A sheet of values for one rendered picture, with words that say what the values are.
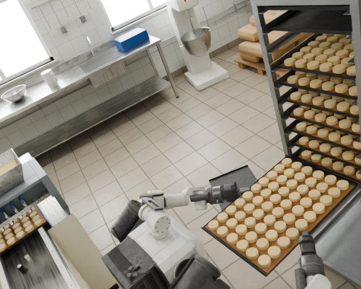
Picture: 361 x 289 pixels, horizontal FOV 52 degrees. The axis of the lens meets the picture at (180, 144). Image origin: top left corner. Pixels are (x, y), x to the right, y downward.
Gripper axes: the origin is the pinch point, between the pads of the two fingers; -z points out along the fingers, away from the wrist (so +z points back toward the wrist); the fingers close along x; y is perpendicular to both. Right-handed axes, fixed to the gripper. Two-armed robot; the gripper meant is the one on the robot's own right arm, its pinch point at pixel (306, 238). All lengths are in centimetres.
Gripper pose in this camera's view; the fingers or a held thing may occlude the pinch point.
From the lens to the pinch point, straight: 161.0
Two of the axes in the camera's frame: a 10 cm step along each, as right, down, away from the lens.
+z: -1.3, 5.9, -8.0
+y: -9.4, 1.9, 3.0
